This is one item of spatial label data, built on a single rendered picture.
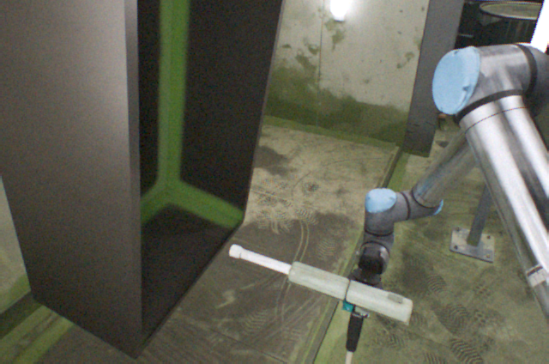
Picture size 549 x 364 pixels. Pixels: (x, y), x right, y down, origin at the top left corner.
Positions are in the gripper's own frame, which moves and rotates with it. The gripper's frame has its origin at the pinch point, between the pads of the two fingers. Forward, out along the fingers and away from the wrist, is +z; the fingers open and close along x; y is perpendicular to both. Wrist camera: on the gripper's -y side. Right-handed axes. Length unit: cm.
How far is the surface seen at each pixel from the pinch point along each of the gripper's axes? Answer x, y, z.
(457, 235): -34, 45, -120
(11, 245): 136, 34, -5
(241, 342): 41, 57, -21
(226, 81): 54, -41, -30
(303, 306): 24, 53, -45
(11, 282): 130, 45, 2
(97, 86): 43, -56, 32
